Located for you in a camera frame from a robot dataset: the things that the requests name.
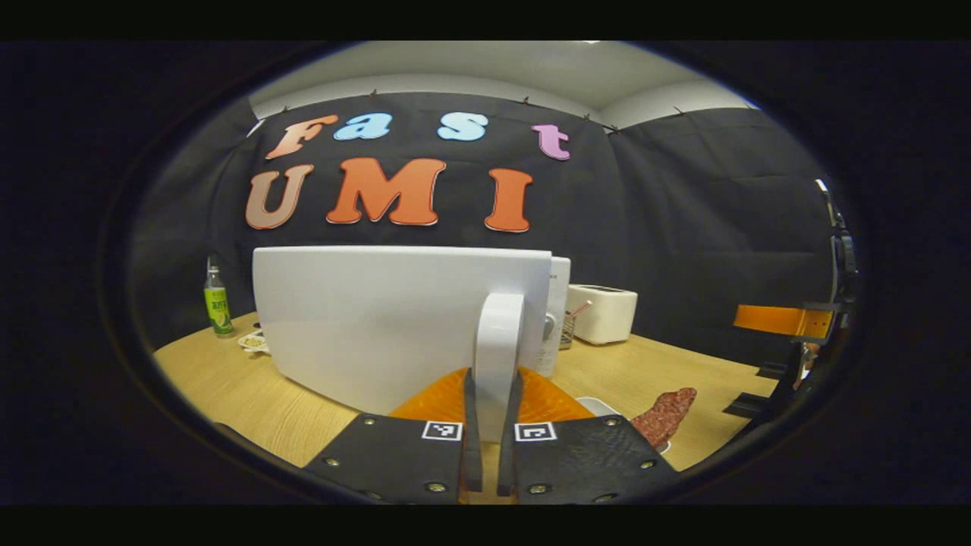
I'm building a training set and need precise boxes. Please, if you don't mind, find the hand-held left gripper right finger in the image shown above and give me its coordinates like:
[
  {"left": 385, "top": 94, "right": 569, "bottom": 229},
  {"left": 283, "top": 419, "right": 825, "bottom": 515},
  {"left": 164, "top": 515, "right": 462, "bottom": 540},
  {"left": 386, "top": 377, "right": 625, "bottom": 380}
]
[{"left": 497, "top": 367, "right": 680, "bottom": 505}]

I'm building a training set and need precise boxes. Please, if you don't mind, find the clear glass toothpick holder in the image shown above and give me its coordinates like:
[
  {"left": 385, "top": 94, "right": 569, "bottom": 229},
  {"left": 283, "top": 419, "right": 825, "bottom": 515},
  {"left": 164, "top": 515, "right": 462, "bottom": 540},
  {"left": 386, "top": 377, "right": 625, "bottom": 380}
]
[{"left": 560, "top": 301, "right": 592, "bottom": 350}]

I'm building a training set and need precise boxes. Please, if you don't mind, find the white toaster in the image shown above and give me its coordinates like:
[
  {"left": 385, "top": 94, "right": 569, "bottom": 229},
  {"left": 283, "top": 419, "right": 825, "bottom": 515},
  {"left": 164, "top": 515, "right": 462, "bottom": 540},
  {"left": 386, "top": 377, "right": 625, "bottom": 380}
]
[{"left": 567, "top": 284, "right": 639, "bottom": 346}]

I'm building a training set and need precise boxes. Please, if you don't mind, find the black backdrop cloth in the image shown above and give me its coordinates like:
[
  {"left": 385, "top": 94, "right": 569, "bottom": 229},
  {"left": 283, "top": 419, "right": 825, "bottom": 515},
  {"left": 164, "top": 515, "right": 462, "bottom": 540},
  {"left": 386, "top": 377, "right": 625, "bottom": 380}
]
[{"left": 125, "top": 91, "right": 862, "bottom": 372}]

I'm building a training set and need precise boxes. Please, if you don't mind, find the red raw meat slice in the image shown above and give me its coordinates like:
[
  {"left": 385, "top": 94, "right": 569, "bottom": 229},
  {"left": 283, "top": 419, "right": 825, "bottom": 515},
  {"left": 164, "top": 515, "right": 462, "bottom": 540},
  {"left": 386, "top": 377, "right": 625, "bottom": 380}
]
[{"left": 630, "top": 388, "right": 697, "bottom": 450}]

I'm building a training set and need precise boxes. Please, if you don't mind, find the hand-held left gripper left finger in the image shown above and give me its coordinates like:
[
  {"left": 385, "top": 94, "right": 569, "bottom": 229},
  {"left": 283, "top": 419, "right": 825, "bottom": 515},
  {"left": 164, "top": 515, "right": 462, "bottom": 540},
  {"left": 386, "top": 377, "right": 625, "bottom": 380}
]
[{"left": 302, "top": 367, "right": 484, "bottom": 505}]

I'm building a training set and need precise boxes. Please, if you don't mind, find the green label drink bottle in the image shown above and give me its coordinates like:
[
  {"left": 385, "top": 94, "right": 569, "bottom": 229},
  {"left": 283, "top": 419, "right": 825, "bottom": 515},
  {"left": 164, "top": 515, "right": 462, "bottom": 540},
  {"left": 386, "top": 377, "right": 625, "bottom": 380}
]
[{"left": 203, "top": 265, "right": 235, "bottom": 338}]

